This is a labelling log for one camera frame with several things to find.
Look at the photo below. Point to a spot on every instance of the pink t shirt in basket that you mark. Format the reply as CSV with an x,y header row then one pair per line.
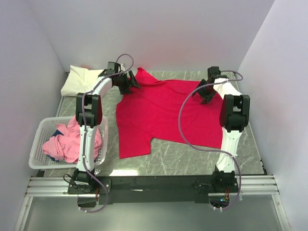
x,y
64,147

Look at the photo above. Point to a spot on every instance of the folded cream t shirt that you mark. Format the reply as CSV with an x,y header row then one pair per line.
x,y
79,80

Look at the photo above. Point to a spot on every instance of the black base beam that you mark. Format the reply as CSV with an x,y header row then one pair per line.
x,y
146,189

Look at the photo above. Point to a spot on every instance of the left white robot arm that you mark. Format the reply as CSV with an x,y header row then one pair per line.
x,y
89,115

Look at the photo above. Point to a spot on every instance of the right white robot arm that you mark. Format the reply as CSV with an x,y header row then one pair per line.
x,y
233,118

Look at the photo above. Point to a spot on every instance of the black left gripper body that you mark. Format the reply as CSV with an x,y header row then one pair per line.
x,y
122,81

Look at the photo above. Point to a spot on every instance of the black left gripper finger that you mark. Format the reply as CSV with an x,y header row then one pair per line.
x,y
125,90
133,83

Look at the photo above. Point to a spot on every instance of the white plastic basket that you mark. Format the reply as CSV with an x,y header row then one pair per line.
x,y
47,127

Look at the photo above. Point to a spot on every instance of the red t shirt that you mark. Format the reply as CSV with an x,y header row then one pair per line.
x,y
160,109

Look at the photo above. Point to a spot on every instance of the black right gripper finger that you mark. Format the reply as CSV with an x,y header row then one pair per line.
x,y
201,91
206,99

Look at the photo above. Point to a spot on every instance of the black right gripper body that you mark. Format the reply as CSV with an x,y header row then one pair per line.
x,y
206,91

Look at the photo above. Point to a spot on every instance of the aluminium rail frame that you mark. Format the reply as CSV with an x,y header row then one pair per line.
x,y
56,187

